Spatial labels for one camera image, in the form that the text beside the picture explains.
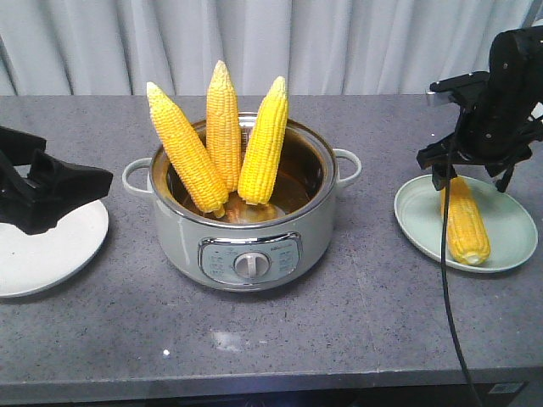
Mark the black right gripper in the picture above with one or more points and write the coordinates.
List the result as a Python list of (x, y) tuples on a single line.
[(491, 133)]

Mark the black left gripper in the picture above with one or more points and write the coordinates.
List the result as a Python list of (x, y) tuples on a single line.
[(37, 189)]

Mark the pale green round plate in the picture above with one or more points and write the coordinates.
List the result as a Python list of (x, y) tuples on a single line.
[(421, 212)]

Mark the yellow corn cob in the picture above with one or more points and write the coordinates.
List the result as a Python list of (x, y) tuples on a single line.
[(223, 133), (187, 153), (262, 156), (466, 236)]

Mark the white round plate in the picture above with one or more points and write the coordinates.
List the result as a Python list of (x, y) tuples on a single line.
[(33, 263)]

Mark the white curtain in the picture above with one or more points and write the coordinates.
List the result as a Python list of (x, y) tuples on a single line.
[(321, 47)]

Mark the pale green electric pot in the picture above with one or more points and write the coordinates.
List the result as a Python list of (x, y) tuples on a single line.
[(251, 248)]

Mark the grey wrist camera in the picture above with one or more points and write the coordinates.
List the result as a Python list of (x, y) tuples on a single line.
[(462, 90)]

